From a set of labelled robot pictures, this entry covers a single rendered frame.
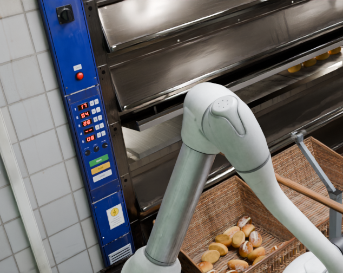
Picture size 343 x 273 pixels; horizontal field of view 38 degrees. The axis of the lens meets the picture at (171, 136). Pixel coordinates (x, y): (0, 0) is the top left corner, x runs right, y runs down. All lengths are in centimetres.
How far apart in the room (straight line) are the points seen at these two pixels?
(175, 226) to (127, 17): 97
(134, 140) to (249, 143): 130
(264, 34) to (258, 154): 143
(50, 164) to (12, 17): 59
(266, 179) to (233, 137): 17
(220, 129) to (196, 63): 116
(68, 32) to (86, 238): 92
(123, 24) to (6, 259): 107
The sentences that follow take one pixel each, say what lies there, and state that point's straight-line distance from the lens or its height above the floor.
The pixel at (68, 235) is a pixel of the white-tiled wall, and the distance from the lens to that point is 225.
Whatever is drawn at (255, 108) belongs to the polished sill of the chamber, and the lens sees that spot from 266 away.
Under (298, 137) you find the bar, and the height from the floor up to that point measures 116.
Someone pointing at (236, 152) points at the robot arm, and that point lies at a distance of 121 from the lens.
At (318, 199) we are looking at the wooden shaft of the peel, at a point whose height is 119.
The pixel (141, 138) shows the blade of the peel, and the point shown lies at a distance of 245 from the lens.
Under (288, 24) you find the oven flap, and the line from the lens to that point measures 272.
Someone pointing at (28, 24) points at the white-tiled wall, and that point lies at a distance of 190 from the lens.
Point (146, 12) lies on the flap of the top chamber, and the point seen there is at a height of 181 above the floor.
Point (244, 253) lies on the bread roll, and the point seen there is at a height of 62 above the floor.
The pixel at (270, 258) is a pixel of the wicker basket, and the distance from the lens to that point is 237.
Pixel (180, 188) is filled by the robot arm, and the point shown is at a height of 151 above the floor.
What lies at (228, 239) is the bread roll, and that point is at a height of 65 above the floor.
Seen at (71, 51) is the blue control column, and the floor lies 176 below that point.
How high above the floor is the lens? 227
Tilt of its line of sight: 27 degrees down
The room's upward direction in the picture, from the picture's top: 9 degrees counter-clockwise
